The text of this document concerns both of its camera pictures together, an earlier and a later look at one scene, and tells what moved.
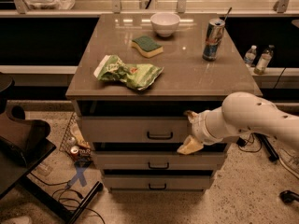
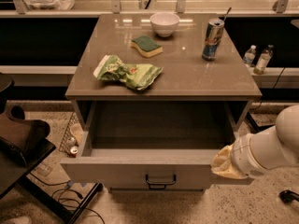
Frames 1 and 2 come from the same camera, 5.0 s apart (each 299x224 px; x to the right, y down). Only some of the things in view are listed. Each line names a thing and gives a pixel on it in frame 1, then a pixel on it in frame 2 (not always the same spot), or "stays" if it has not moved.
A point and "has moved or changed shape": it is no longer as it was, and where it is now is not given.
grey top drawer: (135, 129) has moved or changed shape
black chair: (25, 143) stays
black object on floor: (288, 196) stays
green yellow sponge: (148, 47) stays
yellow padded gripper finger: (192, 116) to (222, 160)
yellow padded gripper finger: (191, 145) to (227, 171)
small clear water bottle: (249, 55) stays
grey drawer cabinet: (137, 77) stays
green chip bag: (135, 76) stays
